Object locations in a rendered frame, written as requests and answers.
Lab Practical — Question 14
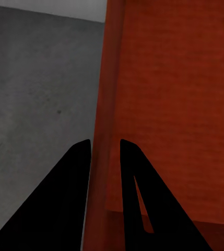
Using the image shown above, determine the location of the storage box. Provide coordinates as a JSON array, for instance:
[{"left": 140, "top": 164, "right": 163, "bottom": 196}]
[{"left": 82, "top": 0, "right": 224, "bottom": 251}]

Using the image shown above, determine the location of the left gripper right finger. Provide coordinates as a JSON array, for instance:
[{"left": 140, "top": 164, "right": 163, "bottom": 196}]
[{"left": 120, "top": 139, "right": 213, "bottom": 251}]

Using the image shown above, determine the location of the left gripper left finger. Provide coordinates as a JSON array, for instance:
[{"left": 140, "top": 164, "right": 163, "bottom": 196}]
[{"left": 0, "top": 139, "right": 92, "bottom": 251}]

